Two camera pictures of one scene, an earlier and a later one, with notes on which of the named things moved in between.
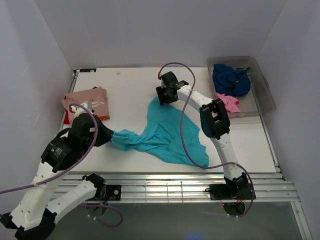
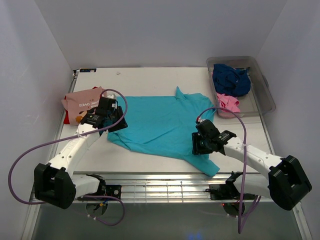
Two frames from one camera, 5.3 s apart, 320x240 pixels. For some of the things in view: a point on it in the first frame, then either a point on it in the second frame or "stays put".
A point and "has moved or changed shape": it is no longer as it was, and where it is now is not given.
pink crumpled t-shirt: x=231 y=103 stays put
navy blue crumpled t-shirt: x=233 y=82 stays put
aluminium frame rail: x=182 y=186 stays put
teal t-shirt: x=162 y=131 has moved or changed shape
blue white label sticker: x=89 y=70 stays put
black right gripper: x=163 y=95 to x=198 y=144
